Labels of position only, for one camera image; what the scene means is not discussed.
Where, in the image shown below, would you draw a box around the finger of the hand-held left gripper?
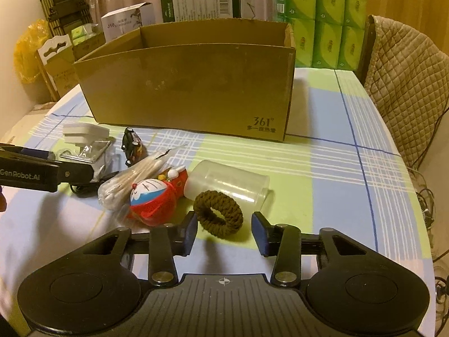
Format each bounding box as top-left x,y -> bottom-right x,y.
0,144 -> 57,164
56,161 -> 96,185

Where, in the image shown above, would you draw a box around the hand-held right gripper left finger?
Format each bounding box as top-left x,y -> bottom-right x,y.
82,211 -> 199,288

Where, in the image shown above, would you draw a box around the silver foil packet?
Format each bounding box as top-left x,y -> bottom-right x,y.
58,137 -> 116,183

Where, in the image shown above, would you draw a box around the yellow plastic bag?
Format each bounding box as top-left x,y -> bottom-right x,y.
14,19 -> 50,85

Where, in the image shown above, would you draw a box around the black toy car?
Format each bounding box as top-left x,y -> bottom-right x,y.
121,127 -> 143,167

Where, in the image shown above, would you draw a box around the brown carton with white card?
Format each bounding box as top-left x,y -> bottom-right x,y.
37,32 -> 106,101

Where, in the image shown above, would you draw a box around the brown cardboard box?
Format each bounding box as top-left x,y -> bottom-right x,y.
72,21 -> 297,143

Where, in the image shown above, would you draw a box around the beige quilted chair cover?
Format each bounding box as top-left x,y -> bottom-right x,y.
365,15 -> 449,167

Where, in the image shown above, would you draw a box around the green box with white label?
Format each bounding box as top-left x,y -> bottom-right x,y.
160,0 -> 256,23

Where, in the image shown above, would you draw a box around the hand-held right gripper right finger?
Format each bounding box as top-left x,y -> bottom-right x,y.
251,211 -> 367,287

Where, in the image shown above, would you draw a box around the wooden chair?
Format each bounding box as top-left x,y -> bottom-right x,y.
356,16 -> 373,85

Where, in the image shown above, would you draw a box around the bag of cotton swabs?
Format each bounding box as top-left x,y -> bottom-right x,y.
97,145 -> 186,211

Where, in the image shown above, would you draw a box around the small green packets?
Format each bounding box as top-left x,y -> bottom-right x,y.
72,24 -> 100,44

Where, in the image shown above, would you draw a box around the dark folded metal rack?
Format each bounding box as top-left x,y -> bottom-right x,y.
38,0 -> 93,39

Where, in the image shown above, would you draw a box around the clear plastic jar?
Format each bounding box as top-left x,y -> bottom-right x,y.
182,160 -> 271,213

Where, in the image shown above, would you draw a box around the brown braided hair tie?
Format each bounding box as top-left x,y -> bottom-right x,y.
194,190 -> 244,236

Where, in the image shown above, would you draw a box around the white printed carton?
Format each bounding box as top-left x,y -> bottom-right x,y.
101,3 -> 153,43

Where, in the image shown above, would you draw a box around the stack of green tissue packs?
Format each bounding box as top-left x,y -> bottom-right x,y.
272,0 -> 369,69

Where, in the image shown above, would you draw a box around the white square box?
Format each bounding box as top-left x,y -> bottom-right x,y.
63,123 -> 100,146

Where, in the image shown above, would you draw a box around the red cartoon cat toy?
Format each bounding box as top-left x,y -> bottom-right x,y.
129,168 -> 190,227

